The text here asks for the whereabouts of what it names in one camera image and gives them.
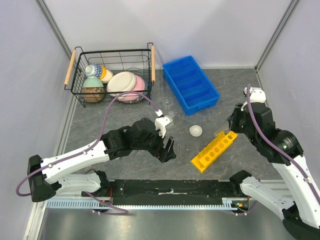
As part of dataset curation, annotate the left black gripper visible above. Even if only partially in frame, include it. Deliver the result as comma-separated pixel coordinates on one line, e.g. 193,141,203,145
132,127,176,163

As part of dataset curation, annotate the cream white plate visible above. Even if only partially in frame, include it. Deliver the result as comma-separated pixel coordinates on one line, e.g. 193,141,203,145
106,71,137,97

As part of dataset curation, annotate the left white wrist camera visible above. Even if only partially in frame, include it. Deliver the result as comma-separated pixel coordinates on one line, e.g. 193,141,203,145
154,115,174,139

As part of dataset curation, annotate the brown ceramic bowl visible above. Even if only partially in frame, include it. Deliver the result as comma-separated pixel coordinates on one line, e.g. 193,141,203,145
82,87,105,103

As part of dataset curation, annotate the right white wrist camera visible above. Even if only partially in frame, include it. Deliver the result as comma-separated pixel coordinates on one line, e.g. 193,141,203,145
243,87,267,103

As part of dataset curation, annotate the black wire dish basket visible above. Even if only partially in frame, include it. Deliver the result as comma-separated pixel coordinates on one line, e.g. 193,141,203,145
64,42,156,107

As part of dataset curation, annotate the mint green bowl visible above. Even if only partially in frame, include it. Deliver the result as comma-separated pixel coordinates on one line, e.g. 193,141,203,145
82,76,104,88

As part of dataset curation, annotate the clear glass funnel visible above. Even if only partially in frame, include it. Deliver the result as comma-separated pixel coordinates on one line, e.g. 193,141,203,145
162,98,173,112

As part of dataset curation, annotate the pink plate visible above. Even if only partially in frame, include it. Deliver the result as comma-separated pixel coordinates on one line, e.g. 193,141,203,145
118,75,146,103

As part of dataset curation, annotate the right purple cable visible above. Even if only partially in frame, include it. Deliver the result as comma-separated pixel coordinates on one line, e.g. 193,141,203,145
245,83,320,208

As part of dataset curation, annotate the yellow test tube rack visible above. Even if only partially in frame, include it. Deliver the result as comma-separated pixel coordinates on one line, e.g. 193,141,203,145
190,131,238,173

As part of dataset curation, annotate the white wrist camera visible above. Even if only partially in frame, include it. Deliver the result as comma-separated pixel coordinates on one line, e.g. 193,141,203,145
243,87,267,103
154,115,174,139

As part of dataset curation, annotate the blue white patterned bowl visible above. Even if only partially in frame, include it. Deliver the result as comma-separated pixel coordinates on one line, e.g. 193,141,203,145
85,64,103,79

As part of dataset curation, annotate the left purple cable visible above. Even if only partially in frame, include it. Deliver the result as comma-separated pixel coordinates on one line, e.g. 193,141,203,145
15,90,163,197

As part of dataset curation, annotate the blue plastic divided bin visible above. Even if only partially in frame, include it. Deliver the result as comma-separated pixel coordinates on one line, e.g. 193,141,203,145
162,55,220,116

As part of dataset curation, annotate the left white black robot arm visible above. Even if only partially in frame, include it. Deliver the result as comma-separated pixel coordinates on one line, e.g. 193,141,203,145
27,115,176,203

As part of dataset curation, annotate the purple cable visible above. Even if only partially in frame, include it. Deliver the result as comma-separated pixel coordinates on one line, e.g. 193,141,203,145
15,90,163,197
245,83,320,208

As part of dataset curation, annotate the yellow white bowl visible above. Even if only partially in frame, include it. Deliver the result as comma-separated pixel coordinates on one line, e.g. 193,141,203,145
100,66,114,84

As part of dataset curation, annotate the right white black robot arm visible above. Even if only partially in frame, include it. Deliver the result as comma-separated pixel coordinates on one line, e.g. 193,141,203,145
227,102,320,240

